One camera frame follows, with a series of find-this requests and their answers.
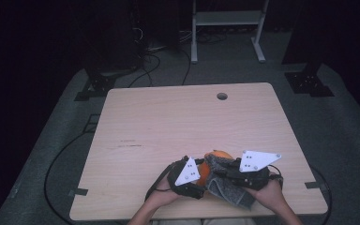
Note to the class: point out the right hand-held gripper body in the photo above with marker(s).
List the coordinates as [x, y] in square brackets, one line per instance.
[258, 161]

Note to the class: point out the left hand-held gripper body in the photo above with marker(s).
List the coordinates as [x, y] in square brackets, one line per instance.
[187, 172]

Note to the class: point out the orange plush toy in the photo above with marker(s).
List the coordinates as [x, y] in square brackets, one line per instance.
[203, 175]

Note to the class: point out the person's left hand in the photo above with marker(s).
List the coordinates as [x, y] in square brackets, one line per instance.
[164, 193]

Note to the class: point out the person's right hand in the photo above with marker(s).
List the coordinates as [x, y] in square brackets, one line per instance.
[272, 198]

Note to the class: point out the grey tape strip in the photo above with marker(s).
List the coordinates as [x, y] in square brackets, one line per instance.
[78, 192]
[313, 185]

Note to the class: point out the black floor stand base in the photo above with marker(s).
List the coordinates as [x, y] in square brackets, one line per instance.
[309, 82]
[95, 87]

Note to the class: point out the black floor tape outline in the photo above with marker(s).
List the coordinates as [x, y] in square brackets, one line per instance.
[90, 123]

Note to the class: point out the dark equipment cabinet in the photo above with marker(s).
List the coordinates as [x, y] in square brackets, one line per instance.
[112, 34]

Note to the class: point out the white metal frame stand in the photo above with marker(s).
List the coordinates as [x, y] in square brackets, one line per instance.
[228, 18]

